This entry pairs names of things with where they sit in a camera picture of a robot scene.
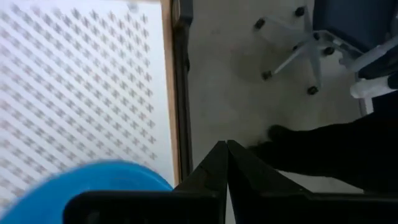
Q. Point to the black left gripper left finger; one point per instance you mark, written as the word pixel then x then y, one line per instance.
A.
pixel 214 171

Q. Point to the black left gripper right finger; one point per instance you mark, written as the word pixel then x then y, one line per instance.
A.
pixel 248 177

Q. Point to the blue plastic mini bowl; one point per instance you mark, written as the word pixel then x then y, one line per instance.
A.
pixel 93 177

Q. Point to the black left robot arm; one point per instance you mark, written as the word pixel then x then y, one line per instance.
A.
pixel 342 155

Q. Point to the office chair white star base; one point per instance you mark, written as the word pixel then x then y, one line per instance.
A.
pixel 311 49

